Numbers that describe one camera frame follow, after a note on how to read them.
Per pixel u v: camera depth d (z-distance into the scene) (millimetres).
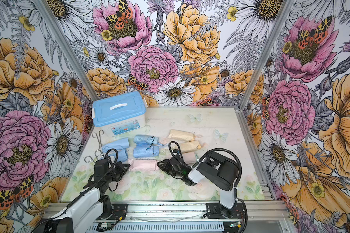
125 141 997
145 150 916
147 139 973
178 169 715
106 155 792
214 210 742
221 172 491
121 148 949
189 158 901
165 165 795
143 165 872
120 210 740
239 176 490
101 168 677
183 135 1028
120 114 943
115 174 758
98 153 959
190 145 941
